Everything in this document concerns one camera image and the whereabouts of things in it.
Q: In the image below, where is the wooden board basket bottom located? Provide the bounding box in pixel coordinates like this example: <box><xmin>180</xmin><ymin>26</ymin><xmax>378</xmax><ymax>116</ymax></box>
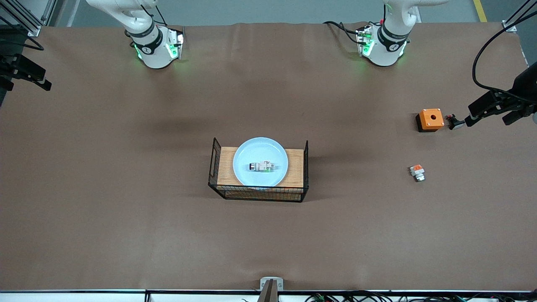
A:
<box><xmin>216</xmin><ymin>147</ymin><xmax>305</xmax><ymax>188</ymax></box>

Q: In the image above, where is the brown camera pole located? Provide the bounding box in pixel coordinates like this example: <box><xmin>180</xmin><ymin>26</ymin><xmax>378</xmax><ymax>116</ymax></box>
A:
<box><xmin>257</xmin><ymin>280</ymin><xmax>278</xmax><ymax>302</ymax></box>

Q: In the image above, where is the brown table cover sheet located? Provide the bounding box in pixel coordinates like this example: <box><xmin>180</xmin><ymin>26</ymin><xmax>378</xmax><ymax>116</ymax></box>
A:
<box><xmin>0</xmin><ymin>21</ymin><xmax>537</xmax><ymax>292</ymax></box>

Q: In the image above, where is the white push button switch assembly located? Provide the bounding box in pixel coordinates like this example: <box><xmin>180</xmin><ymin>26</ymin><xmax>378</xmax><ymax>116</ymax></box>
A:
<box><xmin>249</xmin><ymin>160</ymin><xmax>278</xmax><ymax>173</ymax></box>

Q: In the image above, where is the black cable at arm base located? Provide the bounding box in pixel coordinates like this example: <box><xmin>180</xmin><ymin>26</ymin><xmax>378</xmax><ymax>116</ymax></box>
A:
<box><xmin>323</xmin><ymin>21</ymin><xmax>362</xmax><ymax>45</ymax></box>

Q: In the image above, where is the orange button enclosure box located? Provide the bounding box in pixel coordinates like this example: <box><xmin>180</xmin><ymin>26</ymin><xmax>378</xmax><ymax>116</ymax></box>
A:
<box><xmin>416</xmin><ymin>109</ymin><xmax>445</xmax><ymax>133</ymax></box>

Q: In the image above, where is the grey metal camera bracket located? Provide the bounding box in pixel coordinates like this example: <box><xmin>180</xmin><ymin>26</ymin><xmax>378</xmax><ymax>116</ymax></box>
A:
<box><xmin>260</xmin><ymin>277</ymin><xmax>284</xmax><ymax>291</ymax></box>

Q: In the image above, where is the white table edge rail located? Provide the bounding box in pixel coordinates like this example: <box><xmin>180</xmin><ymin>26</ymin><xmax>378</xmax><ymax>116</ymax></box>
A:
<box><xmin>0</xmin><ymin>289</ymin><xmax>537</xmax><ymax>302</ymax></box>

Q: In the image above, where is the black cable bundle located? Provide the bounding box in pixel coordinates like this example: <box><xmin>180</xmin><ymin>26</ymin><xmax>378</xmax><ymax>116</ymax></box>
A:
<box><xmin>304</xmin><ymin>291</ymin><xmax>537</xmax><ymax>302</ymax></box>

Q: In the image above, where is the black wire basket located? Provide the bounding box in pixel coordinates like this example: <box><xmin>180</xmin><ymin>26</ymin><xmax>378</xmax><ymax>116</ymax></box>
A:
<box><xmin>208</xmin><ymin>137</ymin><xmax>310</xmax><ymax>203</ymax></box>

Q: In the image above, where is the light blue round plate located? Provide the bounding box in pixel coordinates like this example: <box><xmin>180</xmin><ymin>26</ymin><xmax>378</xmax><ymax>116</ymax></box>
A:
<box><xmin>233</xmin><ymin>137</ymin><xmax>289</xmax><ymax>187</ymax></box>

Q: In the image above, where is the aluminium frame post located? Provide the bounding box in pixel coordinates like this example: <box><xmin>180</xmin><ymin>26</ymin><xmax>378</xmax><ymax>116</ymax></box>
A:
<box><xmin>503</xmin><ymin>0</ymin><xmax>537</xmax><ymax>33</ymax></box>
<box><xmin>0</xmin><ymin>0</ymin><xmax>58</xmax><ymax>37</ymax></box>

